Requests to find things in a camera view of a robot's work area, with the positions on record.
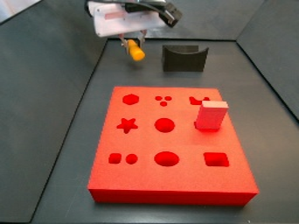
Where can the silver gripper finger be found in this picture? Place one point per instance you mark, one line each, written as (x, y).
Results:
(121, 37)
(141, 38)

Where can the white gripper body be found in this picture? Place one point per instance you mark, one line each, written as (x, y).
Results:
(112, 20)

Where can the yellow oval cylinder peg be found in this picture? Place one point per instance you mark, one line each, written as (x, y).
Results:
(134, 50)

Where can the black curved fixture stand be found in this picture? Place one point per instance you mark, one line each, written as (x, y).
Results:
(182, 58)

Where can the red foam shape board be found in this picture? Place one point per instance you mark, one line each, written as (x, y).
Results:
(154, 159)

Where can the red rectangular block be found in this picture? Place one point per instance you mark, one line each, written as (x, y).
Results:
(210, 115)

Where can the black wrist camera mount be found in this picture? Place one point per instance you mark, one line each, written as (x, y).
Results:
(165, 9)

